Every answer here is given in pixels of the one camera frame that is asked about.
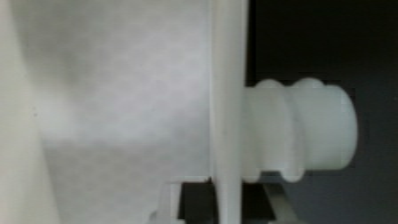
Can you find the white cabinet door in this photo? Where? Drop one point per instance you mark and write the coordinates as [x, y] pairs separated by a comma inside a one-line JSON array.
[[300, 129]]

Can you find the white cabinet body box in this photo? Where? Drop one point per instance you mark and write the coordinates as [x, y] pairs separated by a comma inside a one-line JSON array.
[[120, 81]]

